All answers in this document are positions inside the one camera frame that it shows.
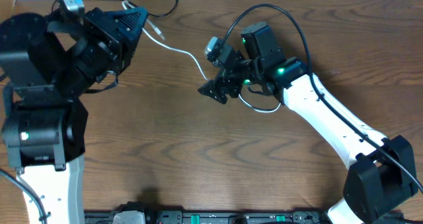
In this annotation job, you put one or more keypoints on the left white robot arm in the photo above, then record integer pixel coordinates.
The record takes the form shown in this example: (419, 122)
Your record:
(51, 61)

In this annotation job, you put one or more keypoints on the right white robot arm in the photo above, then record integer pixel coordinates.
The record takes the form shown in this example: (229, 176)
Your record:
(381, 171)

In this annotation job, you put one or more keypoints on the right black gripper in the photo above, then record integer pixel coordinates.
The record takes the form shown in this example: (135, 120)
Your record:
(225, 78)

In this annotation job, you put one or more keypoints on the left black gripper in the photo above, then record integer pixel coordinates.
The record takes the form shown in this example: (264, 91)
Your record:
(106, 29)

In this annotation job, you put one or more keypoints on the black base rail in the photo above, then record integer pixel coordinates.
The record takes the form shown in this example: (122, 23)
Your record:
(138, 212)

